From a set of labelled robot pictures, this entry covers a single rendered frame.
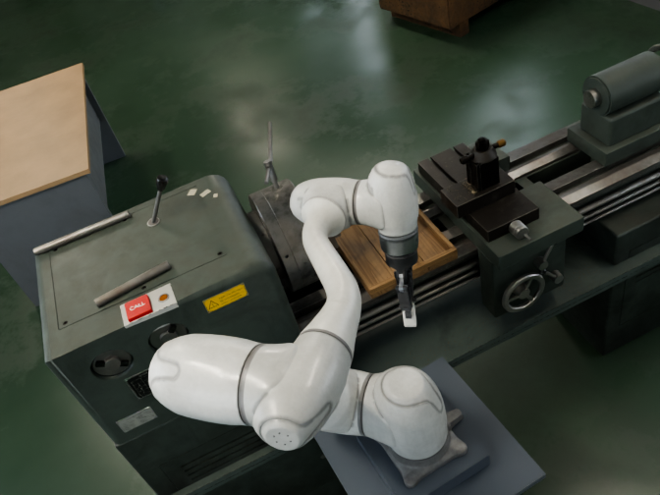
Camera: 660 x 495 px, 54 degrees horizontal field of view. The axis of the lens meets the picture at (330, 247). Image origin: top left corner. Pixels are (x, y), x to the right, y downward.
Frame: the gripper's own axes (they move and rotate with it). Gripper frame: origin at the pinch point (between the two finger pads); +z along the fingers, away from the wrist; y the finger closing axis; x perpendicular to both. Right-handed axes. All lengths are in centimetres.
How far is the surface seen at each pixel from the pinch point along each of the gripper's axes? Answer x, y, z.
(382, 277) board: 13.1, 34.1, 14.1
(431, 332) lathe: 2, 46, 47
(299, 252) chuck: 31.3, 16.7, -7.9
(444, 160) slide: -4, 77, -3
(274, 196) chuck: 39, 27, -20
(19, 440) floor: 194, 35, 106
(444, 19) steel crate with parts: 14, 357, 27
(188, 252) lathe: 57, 4, -17
